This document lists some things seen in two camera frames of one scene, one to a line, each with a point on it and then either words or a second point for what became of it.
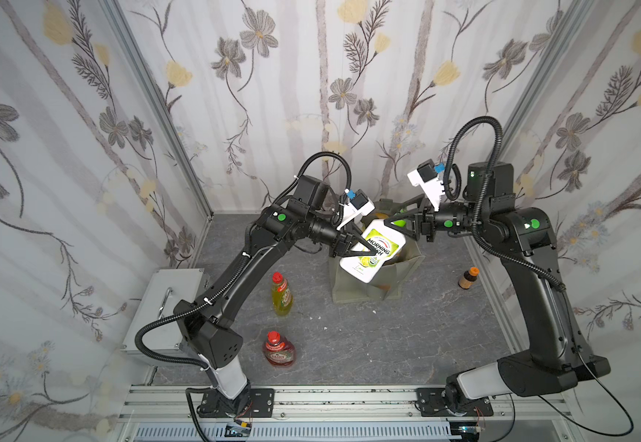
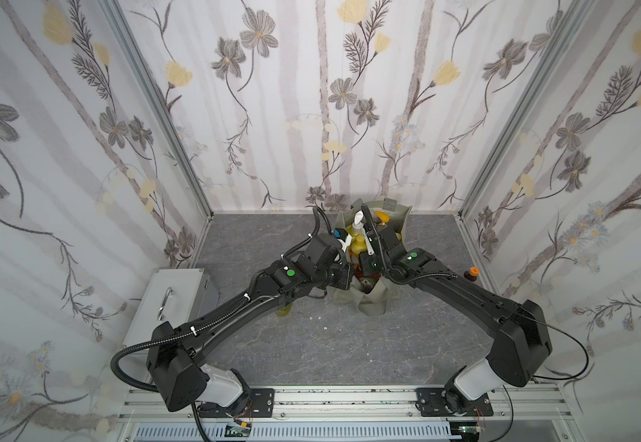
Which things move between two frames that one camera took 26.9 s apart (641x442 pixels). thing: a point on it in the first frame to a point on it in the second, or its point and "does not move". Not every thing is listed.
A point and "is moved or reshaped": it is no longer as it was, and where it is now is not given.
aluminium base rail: x=340 y=413 does not move
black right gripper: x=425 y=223 to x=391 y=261
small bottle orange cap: x=469 y=276 does not move
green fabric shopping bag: x=391 y=281 is moved or reshaped
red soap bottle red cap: x=278 y=353 to x=367 y=282
